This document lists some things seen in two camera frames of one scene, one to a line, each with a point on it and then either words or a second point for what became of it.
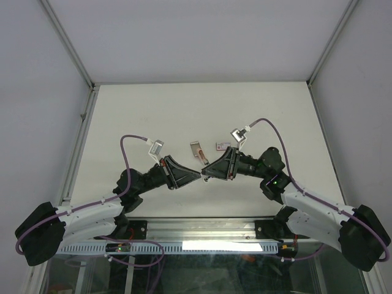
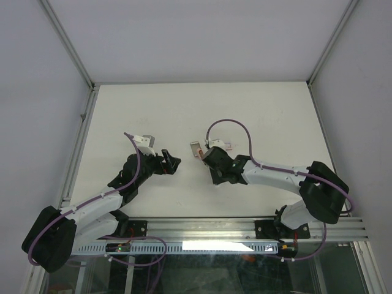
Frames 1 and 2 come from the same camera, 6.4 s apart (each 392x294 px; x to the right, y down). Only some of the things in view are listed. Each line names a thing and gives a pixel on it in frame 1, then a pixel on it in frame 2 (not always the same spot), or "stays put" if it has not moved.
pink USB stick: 203,157 stays put
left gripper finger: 177,174 -> 171,163
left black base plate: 137,229 stays put
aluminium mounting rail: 201,229 stays put
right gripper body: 247,166 -> 217,176
